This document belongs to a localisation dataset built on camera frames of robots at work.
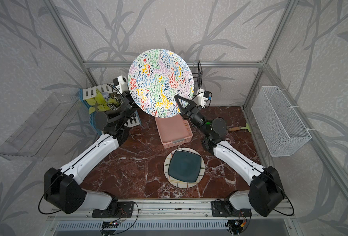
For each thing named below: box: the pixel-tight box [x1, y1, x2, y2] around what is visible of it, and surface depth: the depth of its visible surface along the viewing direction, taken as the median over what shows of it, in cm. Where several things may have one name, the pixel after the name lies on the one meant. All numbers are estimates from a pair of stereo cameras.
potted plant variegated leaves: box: [85, 89, 122, 115], surface depth 90 cm
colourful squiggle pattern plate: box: [127, 48, 195, 119], surface depth 54 cm
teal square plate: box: [168, 149, 202, 183], surface depth 87 cm
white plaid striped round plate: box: [163, 147, 206, 189], surface depth 86 cm
